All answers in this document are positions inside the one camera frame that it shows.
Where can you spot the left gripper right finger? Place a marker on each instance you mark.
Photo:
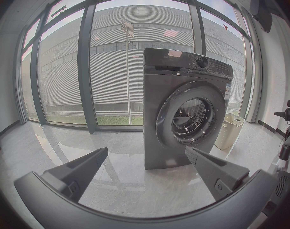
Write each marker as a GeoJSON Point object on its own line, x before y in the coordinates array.
{"type": "Point", "coordinates": [210, 170]}

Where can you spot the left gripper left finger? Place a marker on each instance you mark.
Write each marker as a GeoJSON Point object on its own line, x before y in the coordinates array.
{"type": "Point", "coordinates": [84, 172]}

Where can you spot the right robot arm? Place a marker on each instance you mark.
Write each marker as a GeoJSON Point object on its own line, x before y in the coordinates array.
{"type": "Point", "coordinates": [288, 143]}

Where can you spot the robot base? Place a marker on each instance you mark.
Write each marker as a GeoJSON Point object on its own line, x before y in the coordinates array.
{"type": "Point", "coordinates": [282, 185]}

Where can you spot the cream laundry basket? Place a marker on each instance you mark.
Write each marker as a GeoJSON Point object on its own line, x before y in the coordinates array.
{"type": "Point", "coordinates": [227, 137]}

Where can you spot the grey washing machine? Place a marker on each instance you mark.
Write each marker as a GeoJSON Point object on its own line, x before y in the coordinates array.
{"type": "Point", "coordinates": [157, 118]}

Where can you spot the window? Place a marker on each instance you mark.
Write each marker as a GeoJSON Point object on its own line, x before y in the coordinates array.
{"type": "Point", "coordinates": [86, 63]}

